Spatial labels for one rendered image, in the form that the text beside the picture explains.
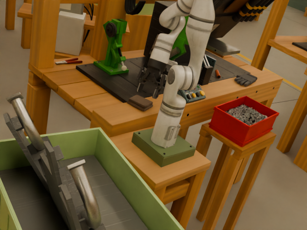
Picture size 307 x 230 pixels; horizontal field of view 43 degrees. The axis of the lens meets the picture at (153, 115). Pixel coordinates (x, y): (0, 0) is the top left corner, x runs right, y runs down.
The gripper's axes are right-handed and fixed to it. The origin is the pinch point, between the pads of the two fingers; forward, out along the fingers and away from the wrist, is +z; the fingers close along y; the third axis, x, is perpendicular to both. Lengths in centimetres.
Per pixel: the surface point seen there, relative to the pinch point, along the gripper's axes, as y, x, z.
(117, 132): -7.3, -1.7, 19.8
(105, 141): 7.9, -20.8, 19.8
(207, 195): -12, 97, 52
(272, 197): -3, 172, 51
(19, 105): 12, -60, 12
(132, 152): 5.9, -2.9, 23.5
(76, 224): 48, -59, 28
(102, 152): 6.3, -18.9, 24.8
